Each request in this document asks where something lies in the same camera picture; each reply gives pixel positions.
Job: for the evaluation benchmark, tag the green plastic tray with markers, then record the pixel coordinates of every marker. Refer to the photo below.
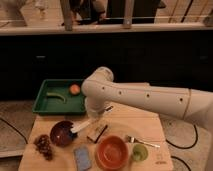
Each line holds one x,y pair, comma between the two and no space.
54,106

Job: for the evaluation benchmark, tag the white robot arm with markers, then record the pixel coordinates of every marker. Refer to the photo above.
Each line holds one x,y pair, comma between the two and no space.
194,106

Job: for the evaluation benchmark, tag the brown grape bunch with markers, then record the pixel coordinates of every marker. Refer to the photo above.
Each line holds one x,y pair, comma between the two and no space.
43,146

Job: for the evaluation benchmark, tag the purple bowl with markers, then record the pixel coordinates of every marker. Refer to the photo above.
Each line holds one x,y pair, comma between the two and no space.
61,135

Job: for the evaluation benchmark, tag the white handled brush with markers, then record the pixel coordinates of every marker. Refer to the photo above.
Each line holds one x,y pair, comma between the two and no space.
92,119

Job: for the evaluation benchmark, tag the wooden board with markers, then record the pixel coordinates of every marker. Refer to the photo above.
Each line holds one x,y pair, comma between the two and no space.
122,120

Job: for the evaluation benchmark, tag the wooden block eraser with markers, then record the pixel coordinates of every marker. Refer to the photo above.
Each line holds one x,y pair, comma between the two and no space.
96,133

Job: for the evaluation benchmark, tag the green cup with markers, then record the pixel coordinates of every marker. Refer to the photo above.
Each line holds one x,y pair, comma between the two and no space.
139,153

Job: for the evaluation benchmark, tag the orange fruit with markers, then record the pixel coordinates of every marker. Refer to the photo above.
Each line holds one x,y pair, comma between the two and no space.
74,89

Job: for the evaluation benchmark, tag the orange bowl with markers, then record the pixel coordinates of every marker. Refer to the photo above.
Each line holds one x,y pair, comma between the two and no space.
111,153

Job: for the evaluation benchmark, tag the blue sponge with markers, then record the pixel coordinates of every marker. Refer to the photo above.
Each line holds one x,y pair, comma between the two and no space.
82,158

